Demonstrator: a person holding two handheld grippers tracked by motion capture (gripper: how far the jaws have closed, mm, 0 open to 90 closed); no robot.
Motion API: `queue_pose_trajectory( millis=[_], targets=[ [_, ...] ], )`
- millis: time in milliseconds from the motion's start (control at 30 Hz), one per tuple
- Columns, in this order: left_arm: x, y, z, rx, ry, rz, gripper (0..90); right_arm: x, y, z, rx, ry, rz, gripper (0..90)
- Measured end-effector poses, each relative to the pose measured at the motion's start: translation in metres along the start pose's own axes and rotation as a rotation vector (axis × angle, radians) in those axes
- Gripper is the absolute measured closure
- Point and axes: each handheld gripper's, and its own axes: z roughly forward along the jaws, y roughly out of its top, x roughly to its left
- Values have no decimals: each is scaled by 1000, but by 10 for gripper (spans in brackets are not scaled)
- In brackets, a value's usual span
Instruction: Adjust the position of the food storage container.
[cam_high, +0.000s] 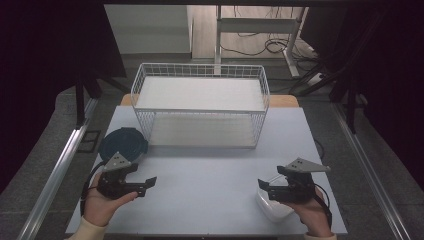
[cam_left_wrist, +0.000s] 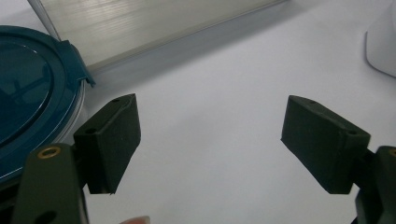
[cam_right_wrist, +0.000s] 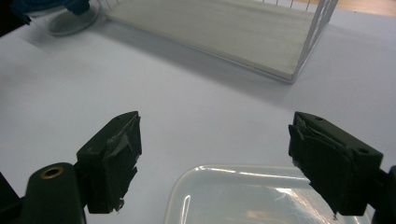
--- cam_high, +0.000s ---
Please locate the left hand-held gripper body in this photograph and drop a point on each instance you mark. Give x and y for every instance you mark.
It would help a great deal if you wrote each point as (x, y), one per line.
(115, 183)

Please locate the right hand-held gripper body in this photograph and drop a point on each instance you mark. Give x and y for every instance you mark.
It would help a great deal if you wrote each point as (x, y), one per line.
(298, 190)

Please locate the white square plastic container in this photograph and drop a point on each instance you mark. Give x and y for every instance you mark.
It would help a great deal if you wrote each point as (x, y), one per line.
(275, 210)

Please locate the round container dark blue lid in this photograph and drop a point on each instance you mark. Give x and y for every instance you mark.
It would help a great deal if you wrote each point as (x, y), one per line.
(125, 141)

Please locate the person's left hand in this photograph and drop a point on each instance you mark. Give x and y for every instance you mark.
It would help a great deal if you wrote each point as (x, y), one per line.
(100, 208)

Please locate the person's right hand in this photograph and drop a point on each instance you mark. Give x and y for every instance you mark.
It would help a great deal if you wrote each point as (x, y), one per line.
(315, 216)

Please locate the light wooden board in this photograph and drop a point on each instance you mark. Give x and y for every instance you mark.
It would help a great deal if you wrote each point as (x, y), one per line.
(283, 101)

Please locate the black metal stand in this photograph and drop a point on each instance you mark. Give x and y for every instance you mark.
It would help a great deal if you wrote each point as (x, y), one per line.
(80, 100)
(350, 103)

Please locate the white power strip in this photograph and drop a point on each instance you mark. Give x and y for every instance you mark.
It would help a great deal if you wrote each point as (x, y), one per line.
(315, 79)

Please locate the black curtain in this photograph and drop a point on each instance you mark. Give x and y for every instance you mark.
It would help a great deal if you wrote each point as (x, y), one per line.
(43, 66)
(393, 66)

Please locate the white cabinet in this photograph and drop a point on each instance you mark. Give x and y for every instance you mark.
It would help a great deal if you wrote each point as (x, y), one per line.
(150, 30)

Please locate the black floor frame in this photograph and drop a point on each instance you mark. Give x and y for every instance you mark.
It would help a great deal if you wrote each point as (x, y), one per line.
(90, 141)

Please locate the aluminium rail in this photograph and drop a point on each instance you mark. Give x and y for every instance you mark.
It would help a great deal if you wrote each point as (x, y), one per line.
(370, 170)
(56, 173)

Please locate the white metal desk frame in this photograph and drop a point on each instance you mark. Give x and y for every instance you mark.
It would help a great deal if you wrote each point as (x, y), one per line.
(256, 25)

